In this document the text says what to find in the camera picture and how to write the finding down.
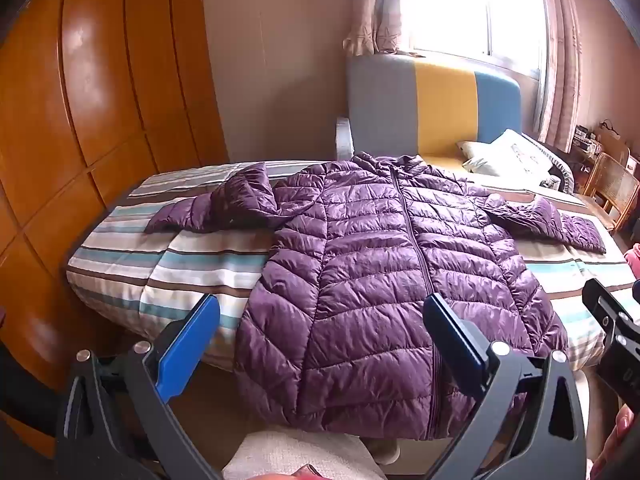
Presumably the beige cushion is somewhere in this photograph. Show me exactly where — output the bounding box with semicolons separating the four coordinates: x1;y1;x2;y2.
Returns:
222;430;388;480

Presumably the long patterned pink curtain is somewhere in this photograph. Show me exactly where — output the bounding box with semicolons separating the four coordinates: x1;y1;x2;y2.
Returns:
535;0;583;153

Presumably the large white pillow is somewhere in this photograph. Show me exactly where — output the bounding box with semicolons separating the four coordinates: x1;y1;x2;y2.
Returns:
487;129;556;181

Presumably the striped bed quilt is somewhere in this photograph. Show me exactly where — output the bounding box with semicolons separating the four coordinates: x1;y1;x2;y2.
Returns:
66;160;640;376

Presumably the cluttered wooden desk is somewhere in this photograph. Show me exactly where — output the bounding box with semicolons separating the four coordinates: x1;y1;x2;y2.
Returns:
572;120;640;171

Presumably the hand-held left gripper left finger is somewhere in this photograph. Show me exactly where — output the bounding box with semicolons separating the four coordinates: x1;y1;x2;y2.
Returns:
55;294;223;480

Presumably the window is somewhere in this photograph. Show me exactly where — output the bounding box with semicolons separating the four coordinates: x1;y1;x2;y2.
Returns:
400;0;548;81

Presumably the wooden wardrobe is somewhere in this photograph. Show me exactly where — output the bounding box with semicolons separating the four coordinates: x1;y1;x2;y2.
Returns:
0;0;231;456

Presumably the short patterned pink curtain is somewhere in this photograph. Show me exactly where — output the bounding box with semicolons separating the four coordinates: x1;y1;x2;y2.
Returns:
342;0;403;56

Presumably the person's right hand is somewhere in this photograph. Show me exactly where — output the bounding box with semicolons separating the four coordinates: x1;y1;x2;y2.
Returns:
590;402;640;480

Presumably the small white pillow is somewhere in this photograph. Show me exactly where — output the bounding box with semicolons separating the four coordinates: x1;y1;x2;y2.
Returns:
457;140;506;177

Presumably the grey yellow blue sofa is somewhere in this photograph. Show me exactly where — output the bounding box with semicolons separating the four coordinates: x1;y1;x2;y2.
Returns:
336;54;576;193

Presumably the purple quilted down jacket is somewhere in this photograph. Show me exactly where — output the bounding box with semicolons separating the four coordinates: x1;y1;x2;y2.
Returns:
145;151;607;442

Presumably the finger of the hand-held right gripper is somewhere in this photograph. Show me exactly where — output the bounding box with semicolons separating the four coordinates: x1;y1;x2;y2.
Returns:
582;277;640;356

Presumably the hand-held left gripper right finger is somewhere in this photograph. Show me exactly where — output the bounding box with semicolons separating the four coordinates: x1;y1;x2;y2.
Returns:
422;294;586;480

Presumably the rattan chair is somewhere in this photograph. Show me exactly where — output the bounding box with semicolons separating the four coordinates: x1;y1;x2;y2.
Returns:
582;152;640;233

